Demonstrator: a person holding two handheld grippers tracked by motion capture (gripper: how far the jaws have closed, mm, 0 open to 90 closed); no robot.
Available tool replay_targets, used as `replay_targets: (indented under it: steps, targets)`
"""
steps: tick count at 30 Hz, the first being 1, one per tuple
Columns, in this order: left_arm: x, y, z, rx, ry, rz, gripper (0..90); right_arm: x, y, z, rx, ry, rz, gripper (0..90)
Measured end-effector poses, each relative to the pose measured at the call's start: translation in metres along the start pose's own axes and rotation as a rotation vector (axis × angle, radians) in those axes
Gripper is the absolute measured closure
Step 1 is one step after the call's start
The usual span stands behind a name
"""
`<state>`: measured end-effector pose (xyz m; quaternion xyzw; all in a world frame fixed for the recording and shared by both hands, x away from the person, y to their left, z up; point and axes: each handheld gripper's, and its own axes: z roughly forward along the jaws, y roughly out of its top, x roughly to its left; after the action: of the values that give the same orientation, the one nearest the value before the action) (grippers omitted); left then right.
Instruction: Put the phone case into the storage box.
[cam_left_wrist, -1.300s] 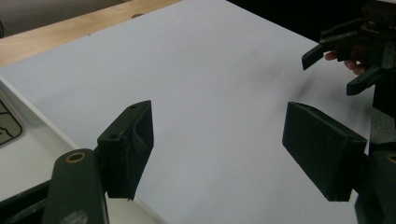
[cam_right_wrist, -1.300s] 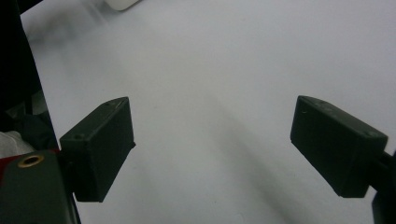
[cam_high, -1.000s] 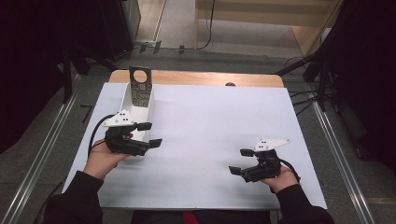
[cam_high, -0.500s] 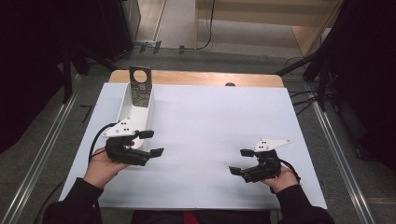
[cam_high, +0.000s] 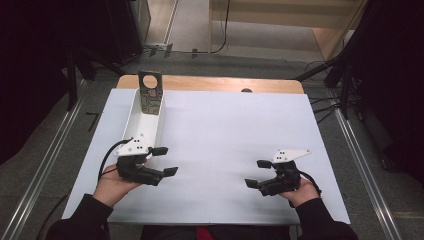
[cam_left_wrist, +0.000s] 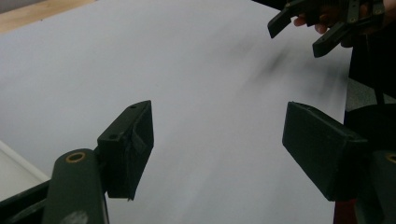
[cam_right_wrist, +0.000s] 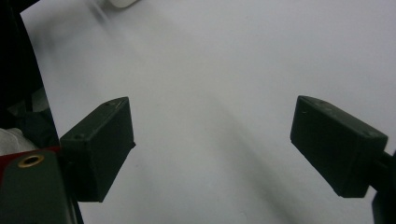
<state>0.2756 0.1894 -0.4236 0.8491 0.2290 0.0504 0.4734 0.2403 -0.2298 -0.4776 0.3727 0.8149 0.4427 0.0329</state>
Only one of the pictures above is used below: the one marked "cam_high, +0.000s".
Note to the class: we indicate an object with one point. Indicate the black hex key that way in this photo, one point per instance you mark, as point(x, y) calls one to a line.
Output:
point(95, 115)

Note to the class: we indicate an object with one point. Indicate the light wooden shelf unit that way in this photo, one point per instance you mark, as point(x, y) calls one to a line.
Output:
point(326, 36)

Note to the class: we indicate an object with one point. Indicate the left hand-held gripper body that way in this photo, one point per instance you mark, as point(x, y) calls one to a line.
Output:
point(133, 148)

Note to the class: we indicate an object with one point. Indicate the person's right hand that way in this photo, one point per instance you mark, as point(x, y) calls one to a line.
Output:
point(303, 193)

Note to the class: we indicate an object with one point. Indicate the black metal stand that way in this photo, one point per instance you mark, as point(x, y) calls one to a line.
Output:
point(71, 83)
point(346, 86)

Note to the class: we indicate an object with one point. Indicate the person's dark clothing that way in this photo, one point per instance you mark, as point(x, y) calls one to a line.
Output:
point(233, 233)

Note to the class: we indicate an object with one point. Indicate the aluminium floor rail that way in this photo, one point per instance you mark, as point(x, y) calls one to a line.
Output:
point(43, 173)
point(366, 176)

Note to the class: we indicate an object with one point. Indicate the wooden table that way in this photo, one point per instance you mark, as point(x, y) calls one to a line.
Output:
point(200, 83)

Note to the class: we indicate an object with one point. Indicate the dark device with lens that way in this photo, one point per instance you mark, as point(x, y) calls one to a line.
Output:
point(151, 100)

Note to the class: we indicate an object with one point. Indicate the white plastic bin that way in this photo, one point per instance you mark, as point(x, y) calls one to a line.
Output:
point(145, 125)

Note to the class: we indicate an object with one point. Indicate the person's left hand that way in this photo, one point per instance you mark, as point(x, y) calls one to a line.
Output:
point(111, 188)

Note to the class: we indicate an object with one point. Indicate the black curtain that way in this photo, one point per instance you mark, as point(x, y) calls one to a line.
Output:
point(33, 66)
point(393, 66)

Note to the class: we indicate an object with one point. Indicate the white board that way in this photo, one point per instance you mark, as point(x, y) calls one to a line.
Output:
point(213, 186)

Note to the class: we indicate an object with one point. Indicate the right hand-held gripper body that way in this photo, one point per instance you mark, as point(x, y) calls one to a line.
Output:
point(286, 180)

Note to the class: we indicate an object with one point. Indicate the dark cabinet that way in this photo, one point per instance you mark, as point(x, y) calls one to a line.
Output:
point(130, 30)

